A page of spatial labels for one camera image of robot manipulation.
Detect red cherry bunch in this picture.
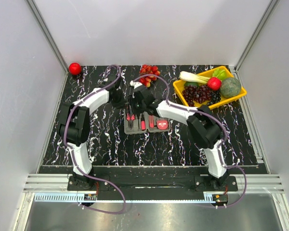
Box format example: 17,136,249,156
138,64,160,88

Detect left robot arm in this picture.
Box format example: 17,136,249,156
58,74,126,190

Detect red apple in corner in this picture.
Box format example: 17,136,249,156
68,63,82,76

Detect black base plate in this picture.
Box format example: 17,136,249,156
36,169,257,203

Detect red handled pliers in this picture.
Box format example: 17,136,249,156
126,113,135,129

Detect green leafy vegetable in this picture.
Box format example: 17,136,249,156
212,68,227,81

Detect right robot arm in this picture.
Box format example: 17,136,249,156
128,81,229,191

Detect red apple in tray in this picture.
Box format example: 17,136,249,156
207,77,222,91

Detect black grape bunch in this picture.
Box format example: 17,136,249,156
207,90,221,106

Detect red tape measure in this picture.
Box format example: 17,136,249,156
157,119,169,130

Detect grey plastic tool case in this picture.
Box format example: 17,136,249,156
124,109,170,135

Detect dark red grape bunch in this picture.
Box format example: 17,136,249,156
182,85,213,106

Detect white green leek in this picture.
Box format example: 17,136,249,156
179,71,210,84

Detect red utility knife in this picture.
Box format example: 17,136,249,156
149,115,155,128

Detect green cantaloupe melon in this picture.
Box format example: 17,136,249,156
220,77,241,98

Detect green avocado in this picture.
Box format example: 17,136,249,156
184,82,199,87

